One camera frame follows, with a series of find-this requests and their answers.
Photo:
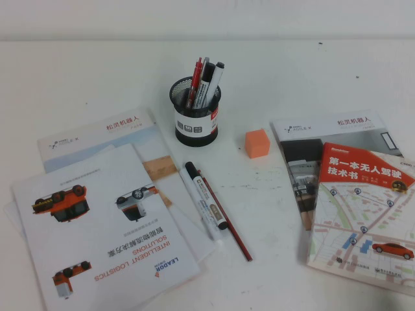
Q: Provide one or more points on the plain white pen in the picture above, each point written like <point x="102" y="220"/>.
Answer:
<point x="212" y="234"/>

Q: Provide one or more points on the black mesh pen holder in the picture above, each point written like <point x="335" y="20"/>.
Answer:
<point x="194" y="129"/>

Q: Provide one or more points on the orange foam cube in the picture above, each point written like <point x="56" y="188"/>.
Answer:
<point x="257" y="144"/>

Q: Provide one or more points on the white marker with black cap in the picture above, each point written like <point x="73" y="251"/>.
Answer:
<point x="217" y="77"/>

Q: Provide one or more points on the red pencil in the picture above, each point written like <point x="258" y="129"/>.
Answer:
<point x="235" y="233"/>

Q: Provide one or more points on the black marker with label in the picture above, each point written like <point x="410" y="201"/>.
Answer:
<point x="209" y="73"/>

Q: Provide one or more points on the AgileX brochure with room photo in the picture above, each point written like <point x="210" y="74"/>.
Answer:
<point x="301" y="155"/>

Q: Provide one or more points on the AgileX brochure with sky picture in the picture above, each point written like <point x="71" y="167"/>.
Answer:
<point x="97" y="133"/>

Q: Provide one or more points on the Leador logistics brochure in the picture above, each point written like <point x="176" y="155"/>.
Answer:
<point x="97" y="233"/>

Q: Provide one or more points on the red book with map cover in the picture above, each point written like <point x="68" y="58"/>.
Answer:
<point x="356" y="210"/>

